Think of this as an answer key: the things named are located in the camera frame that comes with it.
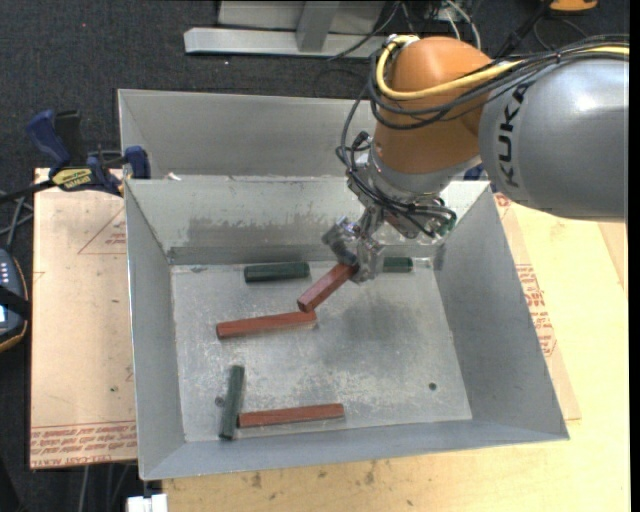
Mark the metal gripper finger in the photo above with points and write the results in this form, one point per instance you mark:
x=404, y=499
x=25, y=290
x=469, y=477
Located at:
x=340, y=241
x=369, y=261

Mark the red-brown block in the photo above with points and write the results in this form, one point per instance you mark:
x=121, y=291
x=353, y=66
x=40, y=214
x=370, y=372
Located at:
x=322, y=292
x=265, y=325
x=292, y=416

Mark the dark green flat block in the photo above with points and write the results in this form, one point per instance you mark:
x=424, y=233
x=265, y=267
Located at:
x=276, y=271
x=232, y=402
x=399, y=264

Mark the grey metal bin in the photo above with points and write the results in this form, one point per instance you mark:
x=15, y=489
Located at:
x=390, y=360

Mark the brown cardboard board red print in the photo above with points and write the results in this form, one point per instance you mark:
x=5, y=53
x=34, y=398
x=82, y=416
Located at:
x=80, y=325

